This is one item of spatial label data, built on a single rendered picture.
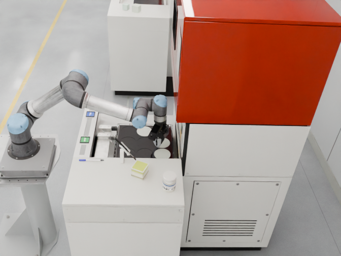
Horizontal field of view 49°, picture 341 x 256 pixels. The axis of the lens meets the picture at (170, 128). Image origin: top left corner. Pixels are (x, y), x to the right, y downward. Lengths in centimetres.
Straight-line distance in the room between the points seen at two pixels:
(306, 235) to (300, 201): 35
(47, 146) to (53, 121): 169
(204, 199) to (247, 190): 28
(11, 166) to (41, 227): 67
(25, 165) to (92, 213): 56
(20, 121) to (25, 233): 109
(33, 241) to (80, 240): 91
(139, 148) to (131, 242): 56
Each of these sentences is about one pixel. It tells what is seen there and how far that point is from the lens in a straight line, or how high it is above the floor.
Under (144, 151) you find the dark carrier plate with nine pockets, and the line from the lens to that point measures 233.
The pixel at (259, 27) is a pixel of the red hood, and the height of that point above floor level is 178.
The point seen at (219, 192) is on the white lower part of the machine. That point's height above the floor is 68.
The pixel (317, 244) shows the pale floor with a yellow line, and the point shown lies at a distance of 327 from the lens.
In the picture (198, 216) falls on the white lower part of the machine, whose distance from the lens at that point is 261.
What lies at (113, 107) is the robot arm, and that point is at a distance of 205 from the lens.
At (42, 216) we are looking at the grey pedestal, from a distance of 281.
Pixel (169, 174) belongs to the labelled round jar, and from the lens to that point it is 197.
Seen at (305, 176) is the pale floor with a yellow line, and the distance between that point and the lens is 375.
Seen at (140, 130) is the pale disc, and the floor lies 90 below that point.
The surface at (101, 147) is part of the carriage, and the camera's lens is 240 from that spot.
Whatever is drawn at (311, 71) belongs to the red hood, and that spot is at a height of 156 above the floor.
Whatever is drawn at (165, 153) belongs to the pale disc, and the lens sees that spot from 232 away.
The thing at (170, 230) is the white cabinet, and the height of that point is 75.
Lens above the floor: 247
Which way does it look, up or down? 39 degrees down
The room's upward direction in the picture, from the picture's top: 4 degrees clockwise
